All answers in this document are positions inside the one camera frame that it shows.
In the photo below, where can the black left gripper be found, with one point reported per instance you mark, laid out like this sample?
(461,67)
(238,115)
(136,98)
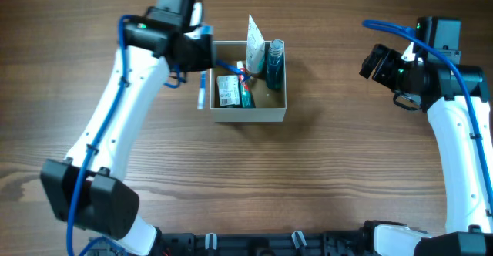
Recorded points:
(206,57)

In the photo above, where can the blue disposable razor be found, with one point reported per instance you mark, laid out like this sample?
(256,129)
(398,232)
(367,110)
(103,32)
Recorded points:
(232,69)

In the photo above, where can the blue Listerine mouthwash bottle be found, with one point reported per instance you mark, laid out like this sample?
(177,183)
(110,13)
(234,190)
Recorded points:
(274,74)

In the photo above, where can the blue white toothbrush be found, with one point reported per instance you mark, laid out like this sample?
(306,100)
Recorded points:
(202,91)

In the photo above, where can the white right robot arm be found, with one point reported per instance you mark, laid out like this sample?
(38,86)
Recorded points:
(429,77)

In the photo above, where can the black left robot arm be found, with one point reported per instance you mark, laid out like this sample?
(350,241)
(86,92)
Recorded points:
(86,189)

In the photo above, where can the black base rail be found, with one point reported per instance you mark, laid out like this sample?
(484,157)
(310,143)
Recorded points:
(296,243)

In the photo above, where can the Colgate toothpaste tube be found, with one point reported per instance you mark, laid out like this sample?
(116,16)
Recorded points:
(245,93)

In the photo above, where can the white cardboard box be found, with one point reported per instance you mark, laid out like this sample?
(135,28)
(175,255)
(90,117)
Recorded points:
(269,105)

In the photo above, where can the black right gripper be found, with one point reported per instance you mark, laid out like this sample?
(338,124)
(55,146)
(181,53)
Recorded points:
(389,58)

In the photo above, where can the white green soap packet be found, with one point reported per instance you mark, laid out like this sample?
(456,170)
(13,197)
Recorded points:
(229,91)

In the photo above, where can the white lotion tube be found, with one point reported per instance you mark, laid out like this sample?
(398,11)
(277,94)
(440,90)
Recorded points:
(255,56)

